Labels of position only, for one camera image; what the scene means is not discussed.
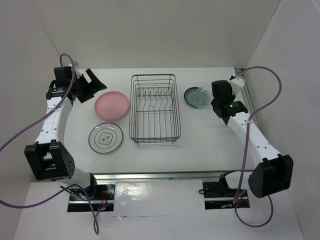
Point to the white plate with dark rim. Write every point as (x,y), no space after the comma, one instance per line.
(105,138)

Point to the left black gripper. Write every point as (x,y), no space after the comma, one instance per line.
(91,87)

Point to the clear glass plate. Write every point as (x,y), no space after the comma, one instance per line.
(202,98)

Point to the pink plastic plate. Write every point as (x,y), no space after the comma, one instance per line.
(111,105)

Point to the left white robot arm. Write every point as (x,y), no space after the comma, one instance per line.
(48,158)

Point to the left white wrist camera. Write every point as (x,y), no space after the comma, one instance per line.
(75,70)

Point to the aluminium side rail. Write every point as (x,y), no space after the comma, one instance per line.
(247,100)

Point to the metal wire dish rack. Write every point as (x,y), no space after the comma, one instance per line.
(154,112)

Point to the blue floral ceramic plate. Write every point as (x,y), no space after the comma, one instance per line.
(189,96)

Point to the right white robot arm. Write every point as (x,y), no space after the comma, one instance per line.
(272,170)

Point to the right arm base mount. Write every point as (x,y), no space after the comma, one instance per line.
(218,196)

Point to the aluminium front rail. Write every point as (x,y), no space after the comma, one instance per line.
(105,178)

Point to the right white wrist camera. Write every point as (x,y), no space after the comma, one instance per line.
(237,83)

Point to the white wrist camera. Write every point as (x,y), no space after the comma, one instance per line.
(75,70)
(237,83)

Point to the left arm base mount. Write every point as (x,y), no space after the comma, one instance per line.
(102,200)

